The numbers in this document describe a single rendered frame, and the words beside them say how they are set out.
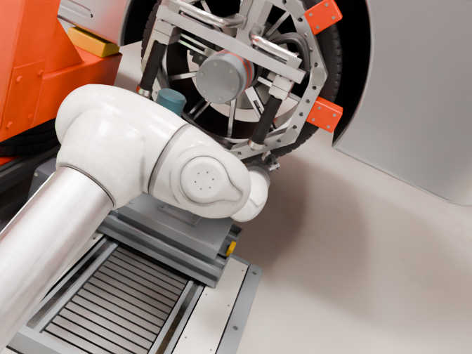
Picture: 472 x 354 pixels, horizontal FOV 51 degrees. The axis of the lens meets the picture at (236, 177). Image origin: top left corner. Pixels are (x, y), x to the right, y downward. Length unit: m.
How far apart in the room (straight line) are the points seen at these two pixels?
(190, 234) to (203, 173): 1.16
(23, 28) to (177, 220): 0.92
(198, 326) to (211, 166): 1.09
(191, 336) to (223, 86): 0.81
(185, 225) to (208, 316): 0.35
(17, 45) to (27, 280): 0.74
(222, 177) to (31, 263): 0.28
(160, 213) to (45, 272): 1.21
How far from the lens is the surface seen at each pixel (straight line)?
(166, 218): 1.89
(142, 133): 0.76
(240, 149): 1.60
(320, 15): 1.49
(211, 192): 0.71
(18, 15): 1.30
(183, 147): 0.75
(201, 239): 1.86
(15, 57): 1.34
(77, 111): 0.80
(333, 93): 1.61
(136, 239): 1.89
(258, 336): 1.95
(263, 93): 1.75
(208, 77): 1.42
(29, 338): 1.55
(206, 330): 1.74
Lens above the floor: 1.23
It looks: 25 degrees down
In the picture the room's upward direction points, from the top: 25 degrees clockwise
